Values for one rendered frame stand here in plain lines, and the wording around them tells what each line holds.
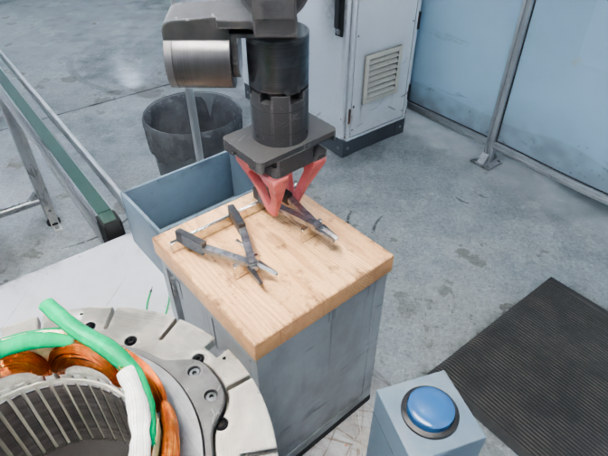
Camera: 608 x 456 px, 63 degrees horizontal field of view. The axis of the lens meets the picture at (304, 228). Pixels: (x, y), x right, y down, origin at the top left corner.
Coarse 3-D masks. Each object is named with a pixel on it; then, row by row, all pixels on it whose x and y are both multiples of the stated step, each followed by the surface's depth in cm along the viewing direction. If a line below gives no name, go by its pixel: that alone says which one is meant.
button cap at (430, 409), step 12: (420, 396) 43; (432, 396) 43; (444, 396) 43; (408, 408) 43; (420, 408) 42; (432, 408) 42; (444, 408) 42; (420, 420) 42; (432, 420) 42; (444, 420) 42
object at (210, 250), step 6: (204, 246) 52; (210, 246) 52; (204, 252) 52; (210, 252) 51; (216, 252) 51; (222, 252) 51; (228, 252) 51; (222, 258) 51; (228, 258) 51; (234, 258) 50; (240, 258) 50; (246, 258) 50; (240, 264) 50
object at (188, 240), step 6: (180, 228) 53; (180, 234) 53; (186, 234) 52; (192, 234) 52; (180, 240) 53; (186, 240) 52; (192, 240) 52; (198, 240) 52; (186, 246) 53; (192, 246) 53; (198, 246) 52; (198, 252) 52
